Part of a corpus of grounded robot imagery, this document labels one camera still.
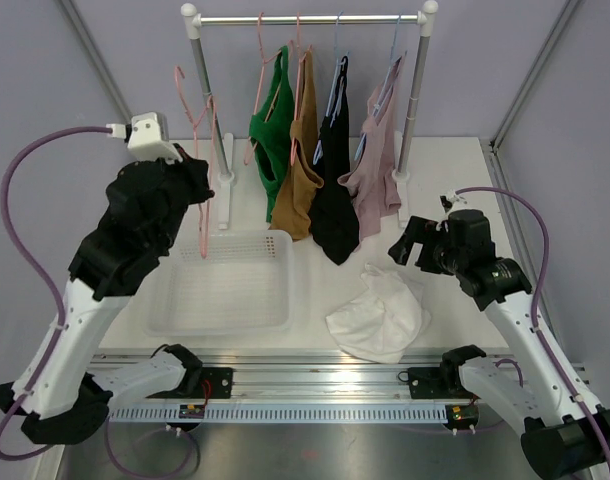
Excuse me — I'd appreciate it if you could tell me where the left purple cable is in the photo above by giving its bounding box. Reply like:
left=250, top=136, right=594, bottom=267
left=0, top=125, right=201, bottom=475

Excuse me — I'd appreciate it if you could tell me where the green tank top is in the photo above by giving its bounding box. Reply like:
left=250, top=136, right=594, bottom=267
left=249, top=45, right=294, bottom=223

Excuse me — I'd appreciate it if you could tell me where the black tank top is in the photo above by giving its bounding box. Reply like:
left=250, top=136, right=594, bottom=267
left=309, top=56, right=359, bottom=265

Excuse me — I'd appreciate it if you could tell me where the blue hanger under pink top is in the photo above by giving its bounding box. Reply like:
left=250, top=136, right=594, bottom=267
left=354, top=14, right=402, bottom=162

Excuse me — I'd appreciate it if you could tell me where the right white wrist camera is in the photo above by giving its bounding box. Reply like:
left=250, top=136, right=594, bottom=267
left=440, top=191, right=469, bottom=215

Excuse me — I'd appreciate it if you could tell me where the white tank top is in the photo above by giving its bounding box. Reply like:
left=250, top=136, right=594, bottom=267
left=326, top=263, right=431, bottom=364

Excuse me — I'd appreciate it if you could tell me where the blue hanger under black top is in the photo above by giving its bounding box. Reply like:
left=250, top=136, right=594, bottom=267
left=313, top=11, right=344, bottom=166

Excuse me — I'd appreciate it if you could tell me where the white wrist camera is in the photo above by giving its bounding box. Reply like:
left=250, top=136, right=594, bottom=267
left=440, top=191, right=469, bottom=215
left=106, top=112, right=182, bottom=164

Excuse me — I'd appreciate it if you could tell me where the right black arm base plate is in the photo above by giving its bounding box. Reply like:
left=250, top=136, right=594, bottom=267
left=396, top=367, right=471, bottom=400

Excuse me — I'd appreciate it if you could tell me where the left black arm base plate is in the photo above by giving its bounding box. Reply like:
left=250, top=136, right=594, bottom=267
left=185, top=367, right=234, bottom=400

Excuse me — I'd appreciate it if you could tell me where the brown tank top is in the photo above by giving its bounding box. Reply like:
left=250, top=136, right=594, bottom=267
left=271, top=49, right=324, bottom=241

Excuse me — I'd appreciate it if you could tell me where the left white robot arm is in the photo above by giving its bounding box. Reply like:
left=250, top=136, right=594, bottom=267
left=0, top=144, right=214, bottom=447

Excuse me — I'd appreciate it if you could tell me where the pink wire hanger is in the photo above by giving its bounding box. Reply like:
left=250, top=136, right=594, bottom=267
left=173, top=64, right=220, bottom=260

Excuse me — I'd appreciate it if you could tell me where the aluminium mounting rail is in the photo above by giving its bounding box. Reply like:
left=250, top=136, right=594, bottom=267
left=84, top=347, right=591, bottom=405

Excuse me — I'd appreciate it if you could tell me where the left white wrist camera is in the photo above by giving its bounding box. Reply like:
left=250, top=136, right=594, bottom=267
left=106, top=112, right=182, bottom=164

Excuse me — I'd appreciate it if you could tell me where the white plastic basket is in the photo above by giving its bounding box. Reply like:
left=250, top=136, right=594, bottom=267
left=144, top=230, right=295, bottom=337

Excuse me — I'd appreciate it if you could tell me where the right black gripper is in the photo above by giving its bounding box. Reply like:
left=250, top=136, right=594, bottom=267
left=388, top=216, right=467, bottom=276

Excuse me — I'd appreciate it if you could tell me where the pink tank top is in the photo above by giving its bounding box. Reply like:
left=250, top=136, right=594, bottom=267
left=338, top=55, right=406, bottom=240

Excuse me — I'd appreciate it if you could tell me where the white metal clothes rack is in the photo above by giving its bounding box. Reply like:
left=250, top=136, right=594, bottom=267
left=181, top=1, right=438, bottom=228

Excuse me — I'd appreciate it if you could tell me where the pink hanger under brown top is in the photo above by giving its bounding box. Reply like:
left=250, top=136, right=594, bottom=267
left=290, top=13, right=312, bottom=166

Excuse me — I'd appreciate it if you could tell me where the white slotted cable duct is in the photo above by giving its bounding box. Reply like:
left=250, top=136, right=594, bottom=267
left=110, top=403, right=447, bottom=424

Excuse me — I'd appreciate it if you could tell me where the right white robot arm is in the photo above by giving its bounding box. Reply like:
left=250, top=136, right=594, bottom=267
left=388, top=209, right=610, bottom=479

